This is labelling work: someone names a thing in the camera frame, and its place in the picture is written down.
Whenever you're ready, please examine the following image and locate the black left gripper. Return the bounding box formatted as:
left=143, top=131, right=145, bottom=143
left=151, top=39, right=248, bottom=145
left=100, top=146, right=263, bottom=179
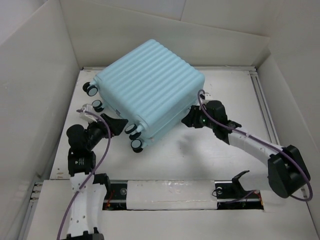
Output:
left=85, top=113, right=127, bottom=150

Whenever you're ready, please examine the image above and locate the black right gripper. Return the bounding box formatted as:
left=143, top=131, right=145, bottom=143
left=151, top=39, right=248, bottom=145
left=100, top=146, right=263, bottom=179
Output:
left=180, top=105, right=217, bottom=130

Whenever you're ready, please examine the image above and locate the light blue hard suitcase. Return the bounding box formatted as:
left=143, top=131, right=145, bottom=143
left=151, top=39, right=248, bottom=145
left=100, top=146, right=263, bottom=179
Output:
left=82, top=39, right=205, bottom=153

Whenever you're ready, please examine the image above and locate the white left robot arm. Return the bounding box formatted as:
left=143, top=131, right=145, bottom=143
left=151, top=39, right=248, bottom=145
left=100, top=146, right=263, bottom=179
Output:
left=62, top=112, right=128, bottom=240

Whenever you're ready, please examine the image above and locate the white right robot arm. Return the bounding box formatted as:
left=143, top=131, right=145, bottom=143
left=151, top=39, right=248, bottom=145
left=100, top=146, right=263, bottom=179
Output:
left=181, top=100, right=313, bottom=202

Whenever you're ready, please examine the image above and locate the white foam block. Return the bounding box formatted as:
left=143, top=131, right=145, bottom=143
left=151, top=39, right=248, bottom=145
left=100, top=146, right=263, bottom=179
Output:
left=126, top=180, right=217, bottom=211

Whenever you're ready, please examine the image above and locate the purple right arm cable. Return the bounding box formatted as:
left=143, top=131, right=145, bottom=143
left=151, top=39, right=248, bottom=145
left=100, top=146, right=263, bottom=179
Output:
left=197, top=89, right=315, bottom=202

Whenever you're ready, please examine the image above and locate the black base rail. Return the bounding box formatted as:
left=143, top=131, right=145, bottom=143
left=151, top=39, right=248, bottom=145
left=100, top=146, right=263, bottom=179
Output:
left=102, top=180, right=264, bottom=211

